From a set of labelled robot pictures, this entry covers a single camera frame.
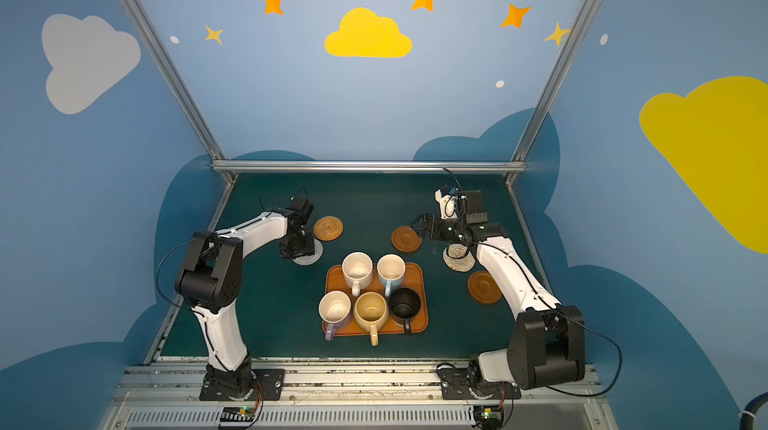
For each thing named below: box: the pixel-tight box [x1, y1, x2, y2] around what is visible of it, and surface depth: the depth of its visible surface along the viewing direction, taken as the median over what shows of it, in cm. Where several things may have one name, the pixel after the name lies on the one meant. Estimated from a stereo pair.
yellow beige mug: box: [353, 291, 389, 347], surface depth 80 cm
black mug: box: [389, 287, 421, 337], surface depth 82 cm
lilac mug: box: [318, 290, 352, 341], surface depth 83 cm
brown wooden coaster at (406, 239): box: [391, 225, 423, 253], surface depth 103 cm
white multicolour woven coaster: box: [443, 243, 476, 272], surface depth 100 cm
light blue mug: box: [376, 254, 407, 297], surface depth 88 cm
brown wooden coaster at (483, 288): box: [467, 271, 502, 305], surface depth 93 cm
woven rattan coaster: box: [313, 216, 343, 241], surface depth 107 cm
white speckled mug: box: [341, 251, 373, 297], surface depth 89 cm
